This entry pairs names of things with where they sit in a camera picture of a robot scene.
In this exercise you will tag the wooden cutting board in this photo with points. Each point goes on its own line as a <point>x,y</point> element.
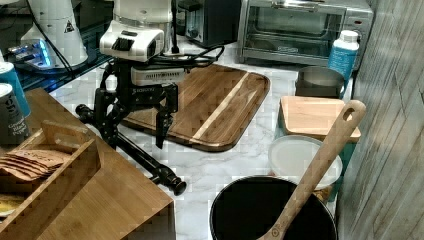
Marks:
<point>216,104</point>

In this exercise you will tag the black utensil holder pot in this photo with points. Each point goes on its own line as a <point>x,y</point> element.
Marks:
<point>247,208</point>

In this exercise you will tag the silver toaster oven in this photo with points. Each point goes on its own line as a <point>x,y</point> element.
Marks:
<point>299,31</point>

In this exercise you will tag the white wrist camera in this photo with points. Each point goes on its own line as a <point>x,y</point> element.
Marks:
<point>143,76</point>

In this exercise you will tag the black two-slot toaster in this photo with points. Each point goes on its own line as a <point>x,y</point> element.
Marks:
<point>211,22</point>

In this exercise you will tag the wooden spoon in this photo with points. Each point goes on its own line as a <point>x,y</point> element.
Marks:
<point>340,132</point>

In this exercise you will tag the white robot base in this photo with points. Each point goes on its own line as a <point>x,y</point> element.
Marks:
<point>53,41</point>

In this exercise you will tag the wooden drawer cabinet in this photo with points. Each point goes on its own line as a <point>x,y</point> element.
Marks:
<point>99,195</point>

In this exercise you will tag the blue salt shaker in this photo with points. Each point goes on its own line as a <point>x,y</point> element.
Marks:
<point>8,75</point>

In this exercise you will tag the wooden tea bag box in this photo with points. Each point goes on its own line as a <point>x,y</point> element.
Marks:
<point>42,175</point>

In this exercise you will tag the black pepper shaker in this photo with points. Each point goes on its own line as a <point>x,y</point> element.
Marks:
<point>13,127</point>

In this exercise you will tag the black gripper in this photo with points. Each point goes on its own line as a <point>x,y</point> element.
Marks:
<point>117,97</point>

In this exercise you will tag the blue bottle white cap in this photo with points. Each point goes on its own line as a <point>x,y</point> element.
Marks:
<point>343,54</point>

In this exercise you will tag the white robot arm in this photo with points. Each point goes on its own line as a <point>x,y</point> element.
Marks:
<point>139,33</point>

